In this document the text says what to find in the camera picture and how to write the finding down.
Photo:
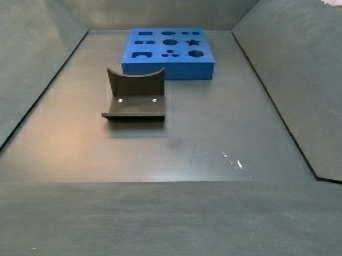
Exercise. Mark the black curved holder stand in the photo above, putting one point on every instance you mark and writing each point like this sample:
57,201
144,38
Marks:
137,95

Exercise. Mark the blue shape-sorter block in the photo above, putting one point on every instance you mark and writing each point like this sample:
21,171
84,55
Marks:
179,50

